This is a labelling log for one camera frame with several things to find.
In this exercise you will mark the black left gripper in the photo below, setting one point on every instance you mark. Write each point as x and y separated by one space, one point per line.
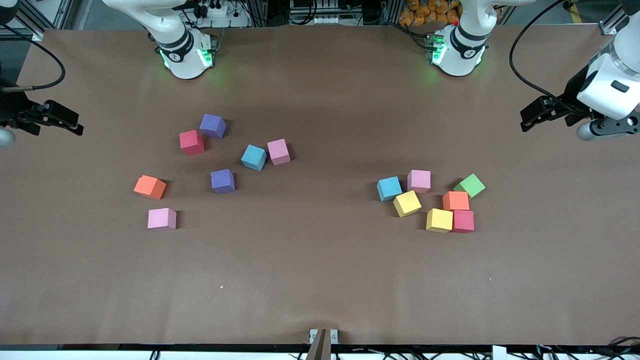
573 98

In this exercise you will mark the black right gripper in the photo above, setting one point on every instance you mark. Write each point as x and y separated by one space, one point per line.
11 107

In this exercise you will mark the pink foam cube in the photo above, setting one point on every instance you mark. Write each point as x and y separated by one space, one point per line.
278 151
419 181
161 218

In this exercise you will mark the yellow foam cube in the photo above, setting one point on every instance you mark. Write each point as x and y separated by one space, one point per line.
439 220
406 203

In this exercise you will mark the purple foam cube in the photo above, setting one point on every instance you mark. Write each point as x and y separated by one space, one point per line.
212 125
222 181

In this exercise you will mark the blue foam cube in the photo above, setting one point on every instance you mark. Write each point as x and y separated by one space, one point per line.
389 188
254 157

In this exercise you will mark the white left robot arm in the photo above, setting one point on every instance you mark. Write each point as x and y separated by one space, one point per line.
612 75

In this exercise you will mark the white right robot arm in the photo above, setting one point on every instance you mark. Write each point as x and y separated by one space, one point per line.
182 60

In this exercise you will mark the green foam cube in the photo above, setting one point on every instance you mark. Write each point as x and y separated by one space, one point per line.
470 185

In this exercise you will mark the orange foam cube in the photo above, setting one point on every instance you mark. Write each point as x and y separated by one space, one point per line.
455 200
150 187

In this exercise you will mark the red foam cube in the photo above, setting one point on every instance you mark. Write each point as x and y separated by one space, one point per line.
191 142
464 221

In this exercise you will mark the bag of orange items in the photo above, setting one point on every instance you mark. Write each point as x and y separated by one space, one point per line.
425 12

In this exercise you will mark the white power strip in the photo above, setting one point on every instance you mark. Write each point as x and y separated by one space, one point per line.
215 10
325 20

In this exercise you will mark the aluminium frame profile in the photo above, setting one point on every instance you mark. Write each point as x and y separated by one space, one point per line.
50 15
617 20

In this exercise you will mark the grey metal camera bracket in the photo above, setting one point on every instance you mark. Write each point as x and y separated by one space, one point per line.
323 340

